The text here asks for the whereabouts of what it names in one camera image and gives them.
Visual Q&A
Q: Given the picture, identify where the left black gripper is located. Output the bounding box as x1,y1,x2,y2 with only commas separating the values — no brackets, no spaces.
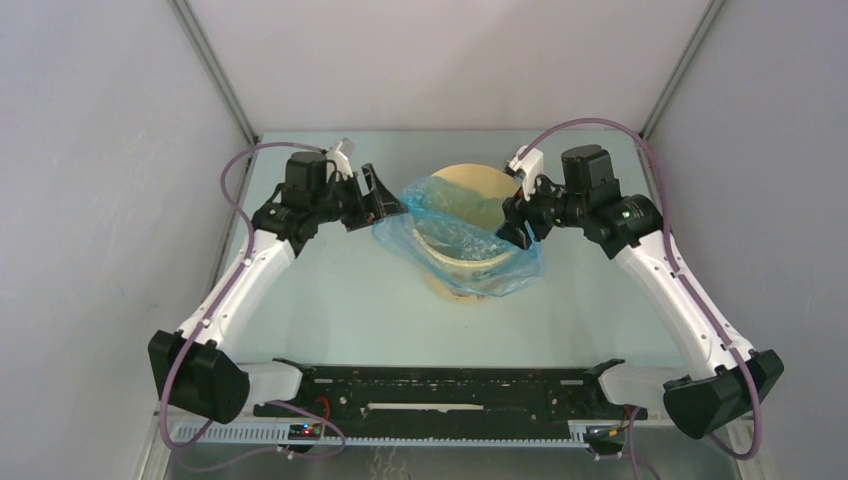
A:
312,164,407,233

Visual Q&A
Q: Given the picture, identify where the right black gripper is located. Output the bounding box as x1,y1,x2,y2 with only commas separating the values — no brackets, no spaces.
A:
495,166,588,251

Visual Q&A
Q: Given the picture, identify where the yellow cartoon trash bin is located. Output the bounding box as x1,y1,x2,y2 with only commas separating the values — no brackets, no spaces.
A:
408,164,544,304

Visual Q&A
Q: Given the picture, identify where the blue plastic trash bag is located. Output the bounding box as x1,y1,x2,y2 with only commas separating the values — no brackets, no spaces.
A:
372,171,545,297

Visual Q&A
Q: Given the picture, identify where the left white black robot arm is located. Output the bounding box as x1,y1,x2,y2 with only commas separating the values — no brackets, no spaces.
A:
148,145,408,424

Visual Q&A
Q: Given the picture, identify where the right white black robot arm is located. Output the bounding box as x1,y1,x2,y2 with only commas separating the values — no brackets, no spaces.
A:
497,145,784,439

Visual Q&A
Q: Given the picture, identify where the right small circuit board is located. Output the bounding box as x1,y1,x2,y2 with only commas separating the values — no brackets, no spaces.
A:
584,426,627,443

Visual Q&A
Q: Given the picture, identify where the small circuit board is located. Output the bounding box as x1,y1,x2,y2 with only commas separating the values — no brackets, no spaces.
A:
286,423,323,442
584,426,627,443

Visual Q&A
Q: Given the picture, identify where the left small circuit board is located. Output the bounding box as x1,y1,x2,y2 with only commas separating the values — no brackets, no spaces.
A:
286,423,323,442

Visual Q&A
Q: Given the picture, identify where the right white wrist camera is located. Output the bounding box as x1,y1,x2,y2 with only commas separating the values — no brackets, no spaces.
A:
503,145,544,202

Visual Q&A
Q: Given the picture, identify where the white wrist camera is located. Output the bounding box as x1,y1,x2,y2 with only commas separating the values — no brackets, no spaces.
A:
503,145,544,202
325,138,355,181

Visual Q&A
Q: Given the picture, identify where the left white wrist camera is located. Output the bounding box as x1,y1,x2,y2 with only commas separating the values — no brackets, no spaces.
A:
325,138,355,181

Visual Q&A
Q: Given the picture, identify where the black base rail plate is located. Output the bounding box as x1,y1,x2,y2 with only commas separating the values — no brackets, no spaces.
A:
290,365,631,438

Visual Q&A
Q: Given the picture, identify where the left aluminium frame post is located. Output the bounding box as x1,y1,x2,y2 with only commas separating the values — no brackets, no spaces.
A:
168,0,258,144

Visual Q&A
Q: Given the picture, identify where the aluminium frame post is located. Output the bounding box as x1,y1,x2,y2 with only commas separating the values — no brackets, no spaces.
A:
641,0,728,140
168,0,258,144

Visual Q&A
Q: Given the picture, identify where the right aluminium frame post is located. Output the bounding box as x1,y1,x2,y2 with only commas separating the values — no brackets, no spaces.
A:
641,0,728,140

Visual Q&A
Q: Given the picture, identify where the grey slotted cable duct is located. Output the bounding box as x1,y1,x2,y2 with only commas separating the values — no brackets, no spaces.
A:
199,421,604,448

